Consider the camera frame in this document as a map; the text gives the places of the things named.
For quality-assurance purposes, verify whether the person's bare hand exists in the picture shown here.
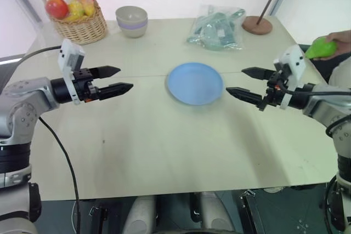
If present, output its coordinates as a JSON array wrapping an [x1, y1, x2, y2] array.
[[314, 29, 351, 62]]

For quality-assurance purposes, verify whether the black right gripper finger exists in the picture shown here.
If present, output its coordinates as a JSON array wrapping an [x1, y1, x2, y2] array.
[[225, 87, 267, 112], [241, 66, 274, 82]]

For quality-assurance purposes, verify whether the beige bowl with purple band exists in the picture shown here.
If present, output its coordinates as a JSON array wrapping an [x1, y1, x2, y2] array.
[[117, 18, 149, 39]]

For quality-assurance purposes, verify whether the black table frame bracket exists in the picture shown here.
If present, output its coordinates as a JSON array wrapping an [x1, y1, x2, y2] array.
[[87, 205, 111, 234], [237, 189, 265, 234]]

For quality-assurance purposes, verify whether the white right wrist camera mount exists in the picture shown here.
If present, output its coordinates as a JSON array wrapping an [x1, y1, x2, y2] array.
[[273, 44, 307, 110]]

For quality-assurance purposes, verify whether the brown round stand with rod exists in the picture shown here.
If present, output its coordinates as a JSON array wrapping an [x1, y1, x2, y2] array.
[[241, 0, 287, 36]]

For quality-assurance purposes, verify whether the wicker basket with handle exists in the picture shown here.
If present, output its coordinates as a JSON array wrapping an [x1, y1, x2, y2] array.
[[35, 0, 108, 46]]

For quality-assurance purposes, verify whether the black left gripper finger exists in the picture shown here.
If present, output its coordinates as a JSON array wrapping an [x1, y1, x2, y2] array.
[[92, 65, 121, 79], [97, 82, 134, 101]]

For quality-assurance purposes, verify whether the red apple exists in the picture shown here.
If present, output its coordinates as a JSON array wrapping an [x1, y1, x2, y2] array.
[[45, 0, 70, 21]]

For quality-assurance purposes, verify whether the person's white trouser leg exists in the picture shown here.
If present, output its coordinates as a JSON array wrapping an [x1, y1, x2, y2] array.
[[327, 59, 351, 86]]

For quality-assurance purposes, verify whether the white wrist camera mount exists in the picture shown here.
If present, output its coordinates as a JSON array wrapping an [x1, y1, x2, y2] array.
[[273, 44, 307, 110], [57, 38, 86, 106]]

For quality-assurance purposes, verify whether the green pear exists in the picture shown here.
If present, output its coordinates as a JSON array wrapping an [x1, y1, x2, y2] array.
[[304, 36, 338, 61]]

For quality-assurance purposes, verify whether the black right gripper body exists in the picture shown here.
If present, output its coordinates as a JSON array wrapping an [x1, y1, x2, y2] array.
[[262, 70, 288, 107]]

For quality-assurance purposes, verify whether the yellow fruit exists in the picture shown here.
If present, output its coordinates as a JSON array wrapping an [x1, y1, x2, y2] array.
[[82, 0, 97, 17], [67, 0, 86, 19]]

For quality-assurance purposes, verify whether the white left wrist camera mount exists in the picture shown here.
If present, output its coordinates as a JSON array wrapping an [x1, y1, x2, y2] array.
[[57, 38, 86, 106]]

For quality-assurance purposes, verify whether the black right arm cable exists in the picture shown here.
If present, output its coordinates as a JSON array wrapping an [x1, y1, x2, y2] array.
[[275, 84, 351, 138]]

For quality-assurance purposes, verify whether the grey rounded robot leg shell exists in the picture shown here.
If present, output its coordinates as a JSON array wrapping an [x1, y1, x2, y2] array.
[[122, 196, 157, 234], [196, 191, 237, 234]]

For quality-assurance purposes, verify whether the clear bag of teal items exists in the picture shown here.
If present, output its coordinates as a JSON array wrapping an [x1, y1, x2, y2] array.
[[186, 4, 246, 53]]

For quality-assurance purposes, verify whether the blue plate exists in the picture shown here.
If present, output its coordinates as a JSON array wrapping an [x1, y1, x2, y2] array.
[[166, 62, 224, 106]]

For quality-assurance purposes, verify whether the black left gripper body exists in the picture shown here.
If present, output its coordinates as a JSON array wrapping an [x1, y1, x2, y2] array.
[[71, 67, 101, 103]]

